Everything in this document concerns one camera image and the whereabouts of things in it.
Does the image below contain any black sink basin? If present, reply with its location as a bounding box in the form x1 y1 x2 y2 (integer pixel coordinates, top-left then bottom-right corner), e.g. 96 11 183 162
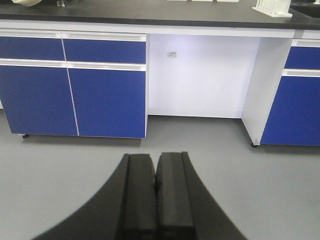
290 2 320 19

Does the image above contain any cream curved object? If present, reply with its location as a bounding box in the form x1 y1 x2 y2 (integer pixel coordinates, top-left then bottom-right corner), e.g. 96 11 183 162
12 0 42 7

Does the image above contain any white test tube rack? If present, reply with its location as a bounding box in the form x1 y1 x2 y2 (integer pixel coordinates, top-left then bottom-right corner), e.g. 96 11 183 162
252 0 293 18

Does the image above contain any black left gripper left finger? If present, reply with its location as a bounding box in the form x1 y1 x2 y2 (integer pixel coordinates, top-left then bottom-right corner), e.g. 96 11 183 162
36 154 157 240

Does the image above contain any small white wall label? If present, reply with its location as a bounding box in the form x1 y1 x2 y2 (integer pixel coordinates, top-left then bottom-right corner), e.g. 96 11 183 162
167 51 177 58

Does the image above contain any blue white lab cabinet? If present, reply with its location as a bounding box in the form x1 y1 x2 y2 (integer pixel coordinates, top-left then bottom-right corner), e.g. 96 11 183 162
0 20 294 139

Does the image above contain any blue cabinet right section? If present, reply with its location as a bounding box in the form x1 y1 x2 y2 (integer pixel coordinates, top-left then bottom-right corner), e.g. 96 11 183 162
241 30 320 148

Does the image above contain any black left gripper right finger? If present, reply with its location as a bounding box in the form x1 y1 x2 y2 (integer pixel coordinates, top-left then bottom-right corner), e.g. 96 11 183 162
156 151 246 240

